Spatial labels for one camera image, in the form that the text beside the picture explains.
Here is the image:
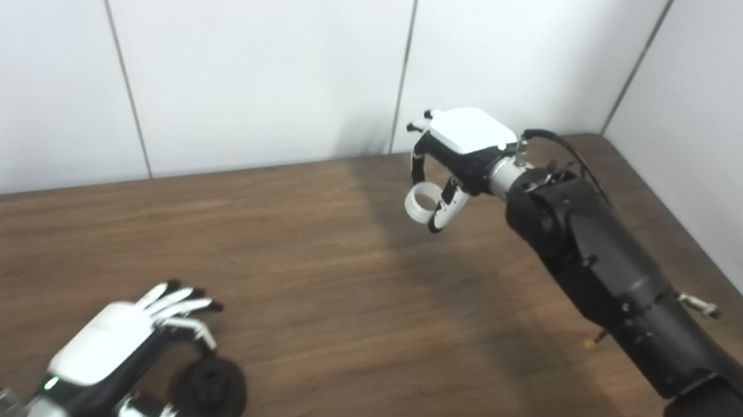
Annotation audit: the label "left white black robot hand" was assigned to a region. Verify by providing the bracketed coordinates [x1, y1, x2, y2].
[31, 260, 246, 417]

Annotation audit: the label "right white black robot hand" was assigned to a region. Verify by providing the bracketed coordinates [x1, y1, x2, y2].
[389, 98, 525, 246]

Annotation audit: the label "white ring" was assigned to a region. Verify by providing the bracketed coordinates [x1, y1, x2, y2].
[402, 179, 446, 226]

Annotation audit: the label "round black part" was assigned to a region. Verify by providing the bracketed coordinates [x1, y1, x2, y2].
[165, 350, 254, 417]

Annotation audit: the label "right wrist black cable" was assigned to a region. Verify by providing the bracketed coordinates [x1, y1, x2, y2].
[474, 126, 743, 417]

